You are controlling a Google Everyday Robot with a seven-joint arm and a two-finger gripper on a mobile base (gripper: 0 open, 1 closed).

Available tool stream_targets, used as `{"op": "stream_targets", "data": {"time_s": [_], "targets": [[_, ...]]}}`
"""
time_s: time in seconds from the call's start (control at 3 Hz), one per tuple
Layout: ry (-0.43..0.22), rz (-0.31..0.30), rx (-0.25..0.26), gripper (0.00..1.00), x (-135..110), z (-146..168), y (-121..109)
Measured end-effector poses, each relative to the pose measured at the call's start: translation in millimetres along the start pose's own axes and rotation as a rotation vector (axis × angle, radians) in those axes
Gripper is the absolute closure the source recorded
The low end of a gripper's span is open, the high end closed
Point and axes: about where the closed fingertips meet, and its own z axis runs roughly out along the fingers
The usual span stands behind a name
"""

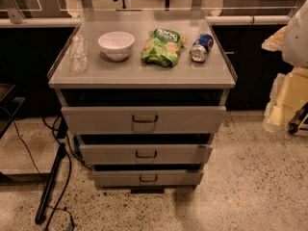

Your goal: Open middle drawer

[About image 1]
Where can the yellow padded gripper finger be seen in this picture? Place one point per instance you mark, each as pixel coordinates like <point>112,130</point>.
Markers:
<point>288,95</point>

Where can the grey drawer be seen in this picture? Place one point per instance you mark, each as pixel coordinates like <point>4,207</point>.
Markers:
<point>144,154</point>
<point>143,120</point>
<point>137,178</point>

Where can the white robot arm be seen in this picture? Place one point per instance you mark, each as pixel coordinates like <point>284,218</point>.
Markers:
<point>292,42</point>

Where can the grey drawer cabinet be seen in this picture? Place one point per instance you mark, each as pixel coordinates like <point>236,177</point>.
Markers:
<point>133,83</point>

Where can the grey bottom drawer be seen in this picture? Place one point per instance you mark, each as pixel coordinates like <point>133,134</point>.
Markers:
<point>137,178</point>

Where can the grey top drawer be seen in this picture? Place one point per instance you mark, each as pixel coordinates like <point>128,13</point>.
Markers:
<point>143,120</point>

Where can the blue soda can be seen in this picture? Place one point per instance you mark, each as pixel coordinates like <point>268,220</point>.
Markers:
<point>201,48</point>

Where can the green chip bag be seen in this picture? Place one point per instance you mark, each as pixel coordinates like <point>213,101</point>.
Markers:
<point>163,48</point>

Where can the white ceramic bowl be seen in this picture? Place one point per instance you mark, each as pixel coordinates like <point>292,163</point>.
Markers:
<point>116,45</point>

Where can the clear plastic bottle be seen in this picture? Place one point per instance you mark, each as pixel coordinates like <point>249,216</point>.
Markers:
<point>78,54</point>

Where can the black metal floor bar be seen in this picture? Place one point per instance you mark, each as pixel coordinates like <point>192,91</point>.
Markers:
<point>48,189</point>

